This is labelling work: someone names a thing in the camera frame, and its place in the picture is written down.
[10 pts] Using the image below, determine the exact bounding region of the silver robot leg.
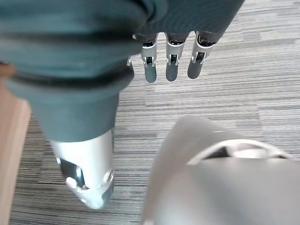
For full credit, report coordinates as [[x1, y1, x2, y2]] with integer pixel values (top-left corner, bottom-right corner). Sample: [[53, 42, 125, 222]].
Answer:
[[139, 114, 300, 225]]

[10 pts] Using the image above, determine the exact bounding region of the brown wooden furniture panel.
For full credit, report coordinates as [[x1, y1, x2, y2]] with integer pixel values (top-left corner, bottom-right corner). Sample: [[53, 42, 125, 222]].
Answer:
[[0, 61, 32, 225]]

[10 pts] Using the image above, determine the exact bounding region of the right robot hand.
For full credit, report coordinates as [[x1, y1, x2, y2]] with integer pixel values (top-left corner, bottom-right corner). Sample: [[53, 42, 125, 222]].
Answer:
[[0, 0, 246, 210]]

